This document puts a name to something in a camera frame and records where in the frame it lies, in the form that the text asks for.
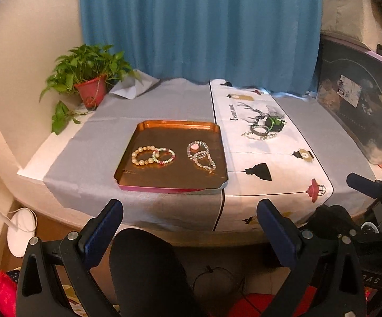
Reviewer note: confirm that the grey table cloth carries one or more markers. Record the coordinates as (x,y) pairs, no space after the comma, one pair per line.
(82,176)

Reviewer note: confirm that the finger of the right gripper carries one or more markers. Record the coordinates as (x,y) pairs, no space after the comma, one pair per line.
(372,189)

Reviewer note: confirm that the dark storage bin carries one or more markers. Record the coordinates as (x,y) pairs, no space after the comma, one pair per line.
(350,88)

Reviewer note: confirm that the dark green bangle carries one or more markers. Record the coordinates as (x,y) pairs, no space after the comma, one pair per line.
(259,130)

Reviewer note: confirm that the white printed table runner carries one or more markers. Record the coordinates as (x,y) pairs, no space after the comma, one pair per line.
(280,167)

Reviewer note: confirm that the beige fabric storage box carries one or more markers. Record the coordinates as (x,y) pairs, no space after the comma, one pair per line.
(356,21)

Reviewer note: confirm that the clear bracelet pink charm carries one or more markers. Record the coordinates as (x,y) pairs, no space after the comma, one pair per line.
(197,149)

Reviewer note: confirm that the white standing fan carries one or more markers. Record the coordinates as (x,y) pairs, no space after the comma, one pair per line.
(22,225)

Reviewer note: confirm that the potted green plant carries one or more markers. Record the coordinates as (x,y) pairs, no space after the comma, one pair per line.
(89,71)

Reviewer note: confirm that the orange metal tray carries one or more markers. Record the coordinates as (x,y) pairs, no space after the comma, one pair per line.
(155,160)

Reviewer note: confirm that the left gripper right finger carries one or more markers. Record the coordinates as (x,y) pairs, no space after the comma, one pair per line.
(321,254)

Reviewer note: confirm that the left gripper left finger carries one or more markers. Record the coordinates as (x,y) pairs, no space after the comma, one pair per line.
(40,292)

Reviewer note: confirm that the green black jewelry piece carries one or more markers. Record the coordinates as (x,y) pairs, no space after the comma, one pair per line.
(274,124)

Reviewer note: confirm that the blue curtain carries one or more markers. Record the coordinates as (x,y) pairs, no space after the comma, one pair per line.
(264,43)

